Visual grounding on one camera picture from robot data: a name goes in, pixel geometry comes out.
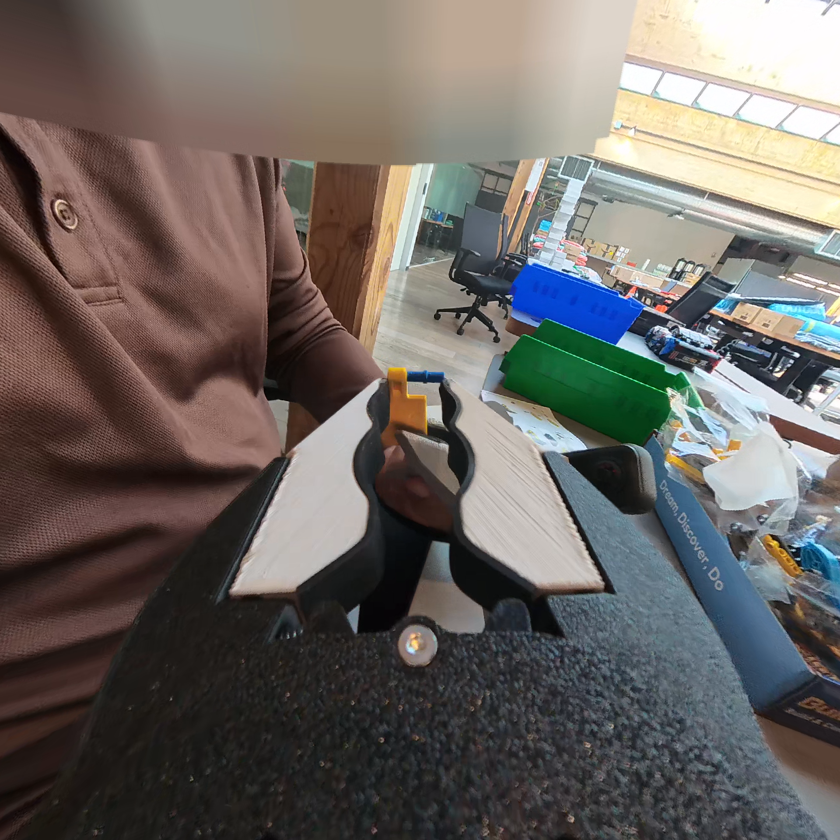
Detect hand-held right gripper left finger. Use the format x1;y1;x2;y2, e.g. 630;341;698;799
228;379;389;614

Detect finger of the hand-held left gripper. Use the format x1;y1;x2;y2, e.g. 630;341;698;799
394;430;460;500

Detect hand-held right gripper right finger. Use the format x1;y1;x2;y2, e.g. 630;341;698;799
438;379;608;599

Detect yellow curved arc beam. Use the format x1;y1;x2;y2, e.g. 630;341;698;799
384;367;429;454

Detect blue cardboard kit box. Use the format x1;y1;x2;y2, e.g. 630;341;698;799
646;436;840;749

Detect clear bag yellow gear parts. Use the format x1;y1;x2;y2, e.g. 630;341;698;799
663;367;840;611

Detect wooden-edged background desk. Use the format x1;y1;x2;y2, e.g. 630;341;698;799
709;308;840;368

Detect grey desk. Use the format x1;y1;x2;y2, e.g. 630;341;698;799
420;328;840;840

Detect person's left hand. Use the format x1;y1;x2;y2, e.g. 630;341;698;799
374;446;457;534

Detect instruction booklet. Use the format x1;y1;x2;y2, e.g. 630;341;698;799
481;390;588;454

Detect green plastic bin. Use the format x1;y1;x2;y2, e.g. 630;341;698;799
500;319;703;446

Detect blue plastic bin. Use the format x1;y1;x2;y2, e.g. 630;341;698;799
511;264;645;345

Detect wooden pillar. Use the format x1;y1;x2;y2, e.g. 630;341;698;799
308;164;411;355

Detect person's brown shirt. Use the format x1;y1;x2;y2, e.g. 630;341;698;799
0;115;385;821

